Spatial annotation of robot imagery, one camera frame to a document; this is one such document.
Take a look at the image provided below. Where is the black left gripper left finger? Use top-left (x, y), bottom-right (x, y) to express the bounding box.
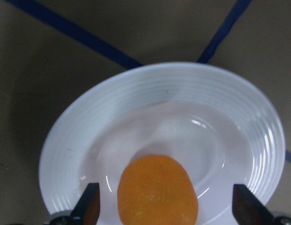
top-left (70, 183), bottom-right (100, 225)

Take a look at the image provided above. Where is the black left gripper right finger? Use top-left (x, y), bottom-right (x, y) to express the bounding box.
top-left (232, 184), bottom-right (274, 225)

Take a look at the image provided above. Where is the orange mandarin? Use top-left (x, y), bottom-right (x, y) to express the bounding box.
top-left (117, 155), bottom-right (199, 225)

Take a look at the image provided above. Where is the white ribbed plate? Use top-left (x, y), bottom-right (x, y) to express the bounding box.
top-left (39, 62), bottom-right (285, 225)

